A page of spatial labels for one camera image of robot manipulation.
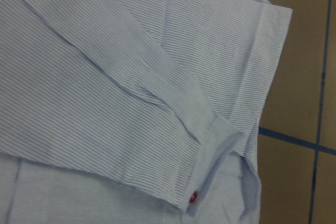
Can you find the blue striped button shirt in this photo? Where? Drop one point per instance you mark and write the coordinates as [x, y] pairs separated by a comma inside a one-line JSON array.
[[135, 111]]

